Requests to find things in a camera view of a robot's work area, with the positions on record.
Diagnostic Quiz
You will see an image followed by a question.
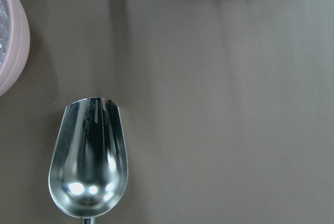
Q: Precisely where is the pink bowl with ice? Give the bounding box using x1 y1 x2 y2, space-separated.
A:
1 0 30 95

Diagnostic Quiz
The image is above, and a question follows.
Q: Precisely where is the steel ice scoop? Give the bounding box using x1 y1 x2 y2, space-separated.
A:
48 97 128 223

